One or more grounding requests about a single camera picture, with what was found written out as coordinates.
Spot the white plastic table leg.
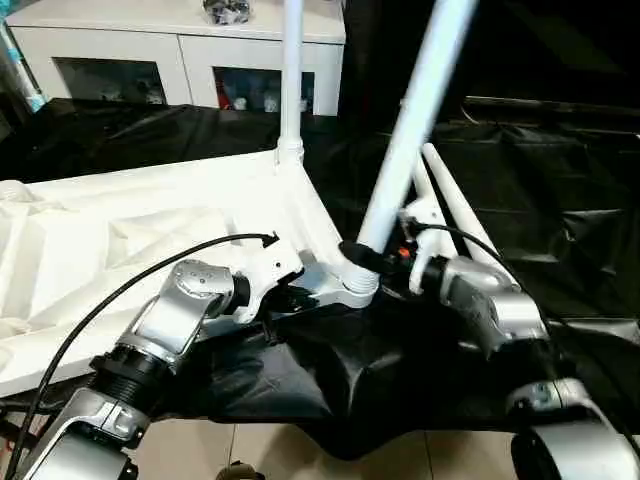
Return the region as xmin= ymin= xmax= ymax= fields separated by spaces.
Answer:
xmin=411 ymin=159 xmax=457 ymax=257
xmin=338 ymin=0 xmax=480 ymax=300
xmin=272 ymin=0 xmax=308 ymax=175
xmin=421 ymin=142 xmax=502 ymax=262

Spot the dark rounded robot body part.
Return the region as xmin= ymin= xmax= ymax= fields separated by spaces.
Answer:
xmin=218 ymin=462 xmax=262 ymax=480

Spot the black backdrop cloth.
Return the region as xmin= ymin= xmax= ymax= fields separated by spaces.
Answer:
xmin=339 ymin=0 xmax=640 ymax=132

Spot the white cabinet with glass doors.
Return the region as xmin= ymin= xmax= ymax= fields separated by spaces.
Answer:
xmin=3 ymin=0 xmax=348 ymax=118

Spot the blue white wrapped roll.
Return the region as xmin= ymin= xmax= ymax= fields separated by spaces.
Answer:
xmin=0 ymin=23 xmax=50 ymax=115

